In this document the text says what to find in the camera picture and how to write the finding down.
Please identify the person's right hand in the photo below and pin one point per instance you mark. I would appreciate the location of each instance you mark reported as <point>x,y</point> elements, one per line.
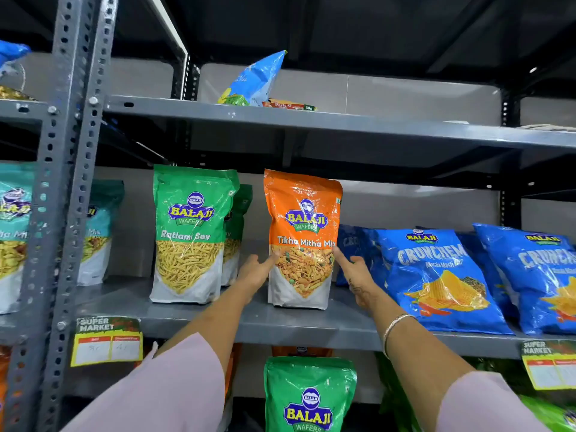
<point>362,283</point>

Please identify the yellow green price label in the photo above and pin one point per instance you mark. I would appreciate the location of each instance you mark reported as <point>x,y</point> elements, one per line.
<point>550,364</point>
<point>107,341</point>

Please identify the person's left hand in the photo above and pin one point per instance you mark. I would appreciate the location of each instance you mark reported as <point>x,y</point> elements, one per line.
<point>251,275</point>

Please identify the teal snack mix packet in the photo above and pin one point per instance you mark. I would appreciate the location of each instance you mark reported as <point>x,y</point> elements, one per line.
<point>11,238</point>
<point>96,238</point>

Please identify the grey metal shelf rack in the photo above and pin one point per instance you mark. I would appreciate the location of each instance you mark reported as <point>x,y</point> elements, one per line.
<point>315,125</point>

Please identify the pink right sleeve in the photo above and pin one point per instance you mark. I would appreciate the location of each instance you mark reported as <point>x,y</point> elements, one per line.
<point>488,407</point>

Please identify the silver bangle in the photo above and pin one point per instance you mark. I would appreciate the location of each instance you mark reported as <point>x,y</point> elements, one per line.
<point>392,329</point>

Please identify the pink sleeve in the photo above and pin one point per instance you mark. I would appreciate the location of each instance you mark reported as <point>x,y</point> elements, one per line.
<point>488,407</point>
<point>157,391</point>

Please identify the light blue snack packet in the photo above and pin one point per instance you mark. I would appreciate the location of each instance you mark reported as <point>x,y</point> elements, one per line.
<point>256,80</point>
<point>10,56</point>

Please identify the pink left sleeve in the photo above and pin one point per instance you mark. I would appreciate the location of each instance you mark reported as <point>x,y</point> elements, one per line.
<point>157,391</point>

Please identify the blue chips packet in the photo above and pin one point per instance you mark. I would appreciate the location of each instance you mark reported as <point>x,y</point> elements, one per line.
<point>436,278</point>
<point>540,274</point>
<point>483,274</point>
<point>357,247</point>

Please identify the green sev snack packet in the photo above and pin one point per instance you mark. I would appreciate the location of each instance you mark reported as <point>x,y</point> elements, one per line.
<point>234,238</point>
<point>189,238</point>

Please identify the person's left forearm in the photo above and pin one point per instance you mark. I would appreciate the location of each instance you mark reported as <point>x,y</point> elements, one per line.
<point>216,321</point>

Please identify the person's right forearm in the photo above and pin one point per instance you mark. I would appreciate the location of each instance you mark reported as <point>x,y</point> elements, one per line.
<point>418,364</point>

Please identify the bright green snack packet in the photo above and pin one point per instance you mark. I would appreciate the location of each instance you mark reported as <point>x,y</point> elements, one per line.
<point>396,400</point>
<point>551,413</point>

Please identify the orange snack mix packet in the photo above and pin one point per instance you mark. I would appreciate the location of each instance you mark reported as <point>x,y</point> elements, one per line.
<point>302,229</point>

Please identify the red biscuit packet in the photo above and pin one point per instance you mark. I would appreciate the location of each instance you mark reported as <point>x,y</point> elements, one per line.
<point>288,105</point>

